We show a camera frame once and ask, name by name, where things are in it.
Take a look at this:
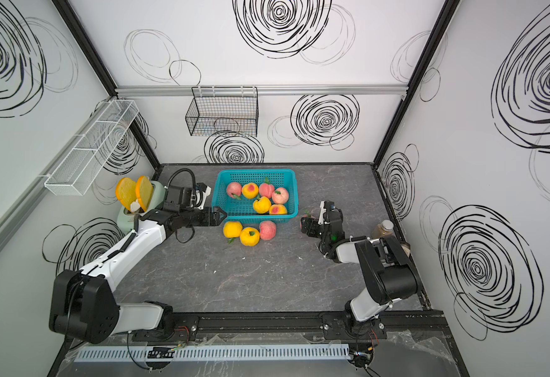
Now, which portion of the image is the yellow peach with leaf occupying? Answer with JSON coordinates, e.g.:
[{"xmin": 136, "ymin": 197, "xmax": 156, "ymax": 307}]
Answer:
[{"xmin": 239, "ymin": 227, "xmax": 261, "ymax": 247}]

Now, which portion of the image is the small brown glass bottle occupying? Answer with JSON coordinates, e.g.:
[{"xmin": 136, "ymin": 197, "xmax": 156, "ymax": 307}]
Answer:
[{"xmin": 371, "ymin": 220, "xmax": 394, "ymax": 239}]

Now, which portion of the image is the black wire wall basket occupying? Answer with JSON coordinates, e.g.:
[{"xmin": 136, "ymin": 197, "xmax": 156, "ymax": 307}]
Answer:
[{"xmin": 185, "ymin": 86, "xmax": 259, "ymax": 137}]

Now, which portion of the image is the mint green toaster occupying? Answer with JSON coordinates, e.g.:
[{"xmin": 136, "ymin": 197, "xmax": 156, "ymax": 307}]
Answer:
[{"xmin": 116, "ymin": 181, "xmax": 166, "ymax": 234}]

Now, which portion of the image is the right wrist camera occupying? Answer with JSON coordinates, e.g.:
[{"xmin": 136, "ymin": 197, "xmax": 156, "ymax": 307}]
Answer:
[{"xmin": 318, "ymin": 200, "xmax": 335, "ymax": 226}]

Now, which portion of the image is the yellow toast slice left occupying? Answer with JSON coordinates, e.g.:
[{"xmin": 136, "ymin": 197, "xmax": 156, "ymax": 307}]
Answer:
[{"xmin": 115, "ymin": 177, "xmax": 137, "ymax": 212}]

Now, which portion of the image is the pink peach with leaf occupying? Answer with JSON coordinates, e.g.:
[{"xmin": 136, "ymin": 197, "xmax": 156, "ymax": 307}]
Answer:
[{"xmin": 259, "ymin": 178, "xmax": 275, "ymax": 199}]

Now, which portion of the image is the yellow peach front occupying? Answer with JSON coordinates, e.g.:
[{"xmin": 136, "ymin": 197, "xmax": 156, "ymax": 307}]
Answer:
[{"xmin": 253, "ymin": 196, "xmax": 272, "ymax": 215}]

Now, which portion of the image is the teal plastic basket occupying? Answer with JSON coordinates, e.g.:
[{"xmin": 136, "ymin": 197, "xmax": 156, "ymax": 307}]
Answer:
[{"xmin": 211, "ymin": 169, "xmax": 299, "ymax": 225}]

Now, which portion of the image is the yellow toast slice right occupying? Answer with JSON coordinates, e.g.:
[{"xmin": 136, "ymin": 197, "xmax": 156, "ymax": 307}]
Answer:
[{"xmin": 135, "ymin": 176, "xmax": 153, "ymax": 211}]

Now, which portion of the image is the white slotted cable duct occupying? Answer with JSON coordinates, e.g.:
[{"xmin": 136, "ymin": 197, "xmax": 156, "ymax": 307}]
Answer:
[{"xmin": 75, "ymin": 344, "xmax": 351, "ymax": 364}]

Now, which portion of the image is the white wire wall shelf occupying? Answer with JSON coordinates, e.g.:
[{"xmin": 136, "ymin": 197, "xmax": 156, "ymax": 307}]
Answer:
[{"xmin": 44, "ymin": 99, "xmax": 139, "ymax": 196}]

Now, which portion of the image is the yellow peach red spot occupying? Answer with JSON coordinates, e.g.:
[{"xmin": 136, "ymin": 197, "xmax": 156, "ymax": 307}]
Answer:
[{"xmin": 242, "ymin": 183, "xmax": 259, "ymax": 199}]

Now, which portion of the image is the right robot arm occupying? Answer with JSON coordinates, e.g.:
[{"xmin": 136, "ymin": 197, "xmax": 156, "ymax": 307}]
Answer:
[{"xmin": 300, "ymin": 208, "xmax": 422, "ymax": 338}]

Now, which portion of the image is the pale beige glass bottle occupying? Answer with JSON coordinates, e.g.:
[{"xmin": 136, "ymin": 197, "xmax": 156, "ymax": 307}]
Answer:
[{"xmin": 400, "ymin": 242, "xmax": 411, "ymax": 258}]

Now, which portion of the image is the yellow toast slice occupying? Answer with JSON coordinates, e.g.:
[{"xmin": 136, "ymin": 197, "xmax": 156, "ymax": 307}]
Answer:
[
  {"xmin": 135, "ymin": 176, "xmax": 153, "ymax": 211},
  {"xmin": 115, "ymin": 177, "xmax": 137, "ymax": 212}
]

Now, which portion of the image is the pink peach front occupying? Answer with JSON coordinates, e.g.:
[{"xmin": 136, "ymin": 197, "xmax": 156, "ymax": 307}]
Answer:
[{"xmin": 271, "ymin": 187, "xmax": 290, "ymax": 204}]

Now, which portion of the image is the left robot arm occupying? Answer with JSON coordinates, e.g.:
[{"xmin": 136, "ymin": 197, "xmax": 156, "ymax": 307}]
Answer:
[{"xmin": 49, "ymin": 183, "xmax": 227, "ymax": 344}]

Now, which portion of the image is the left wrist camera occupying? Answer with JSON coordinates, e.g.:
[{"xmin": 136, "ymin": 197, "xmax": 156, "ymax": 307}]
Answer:
[{"xmin": 194, "ymin": 182, "xmax": 211, "ymax": 210}]

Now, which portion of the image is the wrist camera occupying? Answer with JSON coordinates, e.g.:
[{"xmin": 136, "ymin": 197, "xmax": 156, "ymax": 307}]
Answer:
[
  {"xmin": 318, "ymin": 200, "xmax": 335, "ymax": 226},
  {"xmin": 194, "ymin": 182, "xmax": 211, "ymax": 210}
]

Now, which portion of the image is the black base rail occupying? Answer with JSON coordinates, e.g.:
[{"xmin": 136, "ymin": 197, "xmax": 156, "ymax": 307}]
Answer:
[{"xmin": 132, "ymin": 310, "xmax": 448, "ymax": 344}]

